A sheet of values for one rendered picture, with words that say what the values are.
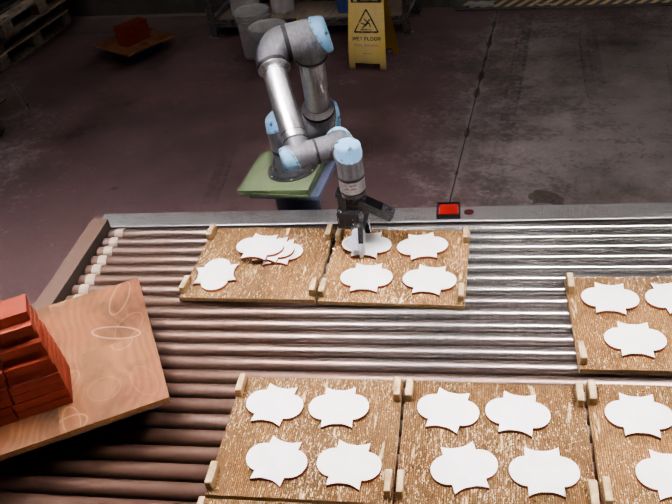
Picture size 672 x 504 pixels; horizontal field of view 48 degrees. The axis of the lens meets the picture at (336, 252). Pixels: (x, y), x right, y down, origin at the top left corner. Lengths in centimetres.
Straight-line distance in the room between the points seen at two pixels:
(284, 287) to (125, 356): 51
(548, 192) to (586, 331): 231
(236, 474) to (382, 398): 39
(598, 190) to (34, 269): 308
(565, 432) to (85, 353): 117
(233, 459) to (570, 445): 75
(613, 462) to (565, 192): 268
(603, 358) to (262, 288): 95
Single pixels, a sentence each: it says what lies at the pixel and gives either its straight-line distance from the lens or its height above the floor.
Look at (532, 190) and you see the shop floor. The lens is 427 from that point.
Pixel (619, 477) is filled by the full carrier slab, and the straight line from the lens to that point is 172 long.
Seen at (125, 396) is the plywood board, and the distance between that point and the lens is 186.
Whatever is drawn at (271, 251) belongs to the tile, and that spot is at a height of 97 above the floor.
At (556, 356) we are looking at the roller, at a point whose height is 91.
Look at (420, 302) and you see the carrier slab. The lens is 208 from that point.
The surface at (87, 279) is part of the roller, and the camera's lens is 249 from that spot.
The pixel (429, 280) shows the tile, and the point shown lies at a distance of 214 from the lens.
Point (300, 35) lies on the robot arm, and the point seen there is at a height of 148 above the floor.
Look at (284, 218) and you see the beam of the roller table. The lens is 252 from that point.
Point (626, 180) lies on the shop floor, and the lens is 440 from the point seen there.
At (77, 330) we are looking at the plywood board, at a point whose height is 104.
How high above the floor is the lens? 230
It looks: 36 degrees down
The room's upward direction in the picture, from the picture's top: 8 degrees counter-clockwise
